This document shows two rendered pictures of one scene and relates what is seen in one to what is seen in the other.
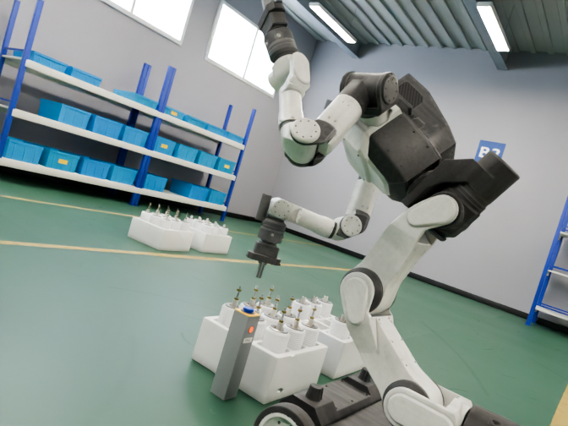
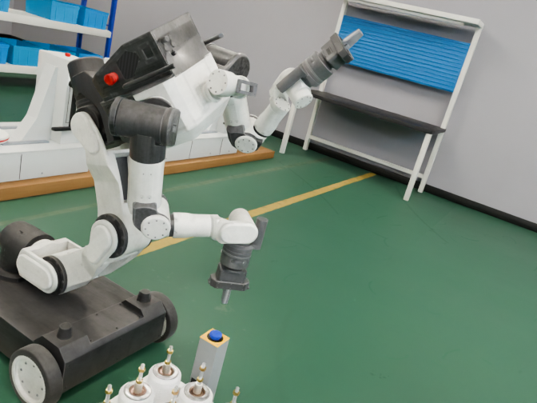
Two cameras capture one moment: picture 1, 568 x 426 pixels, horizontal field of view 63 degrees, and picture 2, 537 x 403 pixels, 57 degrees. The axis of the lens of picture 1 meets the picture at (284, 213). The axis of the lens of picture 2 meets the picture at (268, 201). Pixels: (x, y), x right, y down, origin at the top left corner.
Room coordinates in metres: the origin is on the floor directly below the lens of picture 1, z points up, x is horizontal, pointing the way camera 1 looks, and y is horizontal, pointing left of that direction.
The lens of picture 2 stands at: (3.02, -0.14, 1.24)
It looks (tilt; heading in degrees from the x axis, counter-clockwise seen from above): 18 degrees down; 171
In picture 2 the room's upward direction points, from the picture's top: 15 degrees clockwise
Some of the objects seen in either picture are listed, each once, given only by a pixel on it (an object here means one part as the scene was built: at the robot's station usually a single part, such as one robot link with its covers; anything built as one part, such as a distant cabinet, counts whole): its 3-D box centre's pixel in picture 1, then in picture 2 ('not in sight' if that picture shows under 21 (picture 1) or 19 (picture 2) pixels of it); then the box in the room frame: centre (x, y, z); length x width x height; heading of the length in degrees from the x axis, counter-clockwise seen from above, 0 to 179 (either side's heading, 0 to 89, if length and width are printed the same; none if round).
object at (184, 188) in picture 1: (188, 189); not in sight; (7.40, 1.55, 0.36); 0.50 x 0.38 x 0.21; 54
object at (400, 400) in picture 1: (428, 410); (57, 265); (1.33, -0.56, 0.28); 0.21 x 0.20 x 0.13; 55
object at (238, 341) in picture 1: (235, 353); (204, 377); (1.66, 0.02, 0.16); 0.07 x 0.07 x 0.31; 56
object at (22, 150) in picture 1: (14, 148); not in sight; (5.25, 3.11, 0.36); 0.50 x 0.38 x 0.21; 55
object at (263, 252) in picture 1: (267, 244); (232, 267); (1.65, 0.02, 0.57); 0.13 x 0.10 x 0.12; 99
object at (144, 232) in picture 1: (161, 234); not in sight; (4.13, 0.99, 0.09); 0.39 x 0.39 x 0.18; 61
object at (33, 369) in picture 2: not in sight; (35, 377); (1.70, -0.49, 0.10); 0.20 x 0.05 x 0.20; 55
